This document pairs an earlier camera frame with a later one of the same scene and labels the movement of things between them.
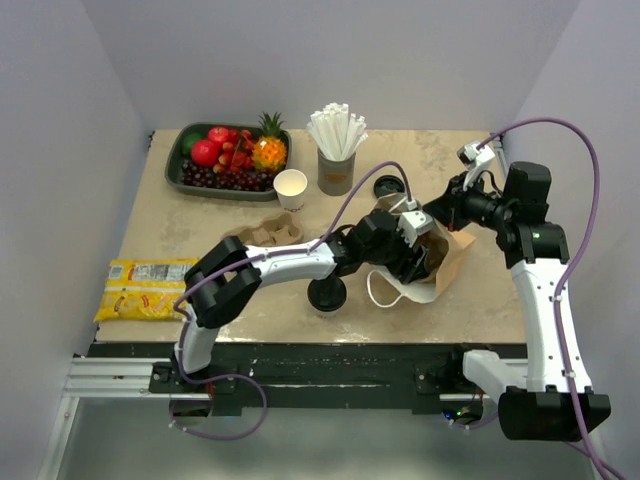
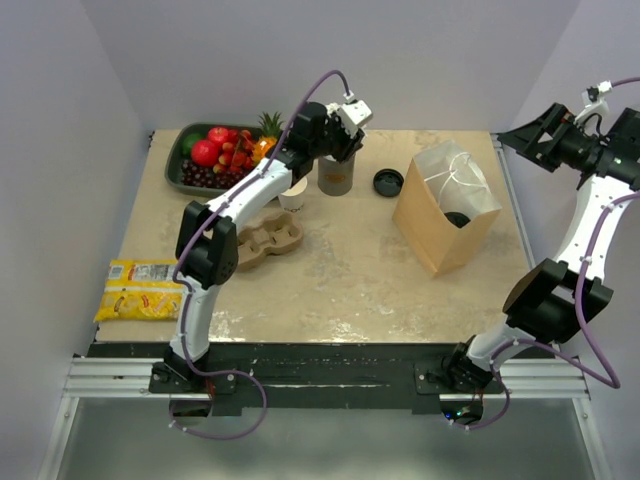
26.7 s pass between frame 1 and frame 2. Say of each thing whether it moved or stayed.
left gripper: moved
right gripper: moved
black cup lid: moved
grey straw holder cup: stayed
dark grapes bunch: stayed
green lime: stayed
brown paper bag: moved
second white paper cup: stayed
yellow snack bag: stayed
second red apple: stayed
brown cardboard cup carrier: stayed
